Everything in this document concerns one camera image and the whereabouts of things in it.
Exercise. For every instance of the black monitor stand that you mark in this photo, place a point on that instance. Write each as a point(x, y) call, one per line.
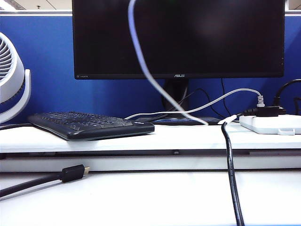
point(178, 94)

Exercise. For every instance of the dark glossy monitor base plate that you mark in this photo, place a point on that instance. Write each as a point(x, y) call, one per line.
point(169, 122)

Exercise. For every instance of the black ASUS monitor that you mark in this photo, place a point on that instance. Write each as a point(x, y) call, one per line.
point(211, 35)

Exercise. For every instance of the white power strip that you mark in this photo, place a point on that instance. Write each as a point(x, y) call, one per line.
point(263, 124)

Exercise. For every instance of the white desk fan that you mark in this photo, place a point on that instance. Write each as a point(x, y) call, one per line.
point(11, 77)

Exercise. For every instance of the black keyboard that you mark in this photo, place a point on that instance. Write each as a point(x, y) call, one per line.
point(94, 131)

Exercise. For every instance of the black plug adapter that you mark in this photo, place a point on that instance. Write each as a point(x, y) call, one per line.
point(268, 111)

